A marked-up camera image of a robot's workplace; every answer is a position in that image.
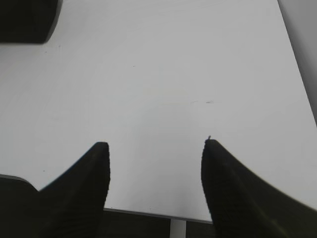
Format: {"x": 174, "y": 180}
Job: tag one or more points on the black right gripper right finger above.
{"x": 243, "y": 205}

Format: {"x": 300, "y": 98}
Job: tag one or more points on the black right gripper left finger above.
{"x": 74, "y": 202}

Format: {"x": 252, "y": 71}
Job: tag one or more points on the black tote bag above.
{"x": 28, "y": 21}

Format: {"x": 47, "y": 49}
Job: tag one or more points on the white table leg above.
{"x": 177, "y": 228}

